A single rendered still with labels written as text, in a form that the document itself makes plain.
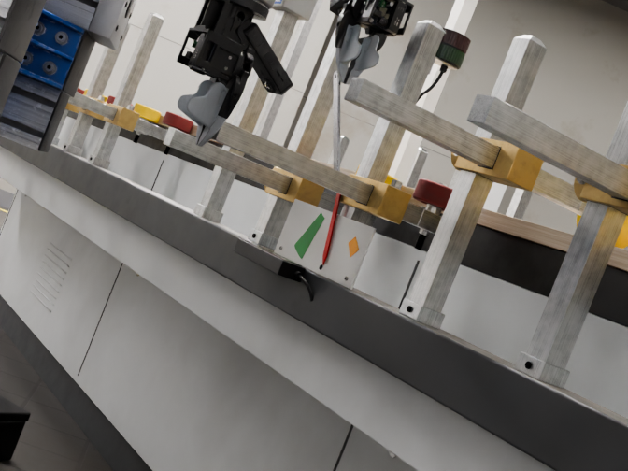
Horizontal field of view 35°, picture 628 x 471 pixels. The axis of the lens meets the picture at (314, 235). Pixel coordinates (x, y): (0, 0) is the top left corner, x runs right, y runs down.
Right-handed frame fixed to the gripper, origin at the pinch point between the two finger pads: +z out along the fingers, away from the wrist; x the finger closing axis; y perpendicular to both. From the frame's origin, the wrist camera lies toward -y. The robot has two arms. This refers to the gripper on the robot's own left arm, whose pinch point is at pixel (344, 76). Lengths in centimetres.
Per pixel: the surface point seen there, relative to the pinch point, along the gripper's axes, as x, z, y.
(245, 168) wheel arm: -4.6, 19.5, -12.9
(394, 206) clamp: 7.7, 17.8, 15.6
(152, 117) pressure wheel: 22, 9, -135
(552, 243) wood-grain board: 26.8, 14.9, 30.6
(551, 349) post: 6, 29, 58
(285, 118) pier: 278, -56, -551
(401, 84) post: 5.9, -1.2, 8.1
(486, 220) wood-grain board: 26.7, 13.9, 14.4
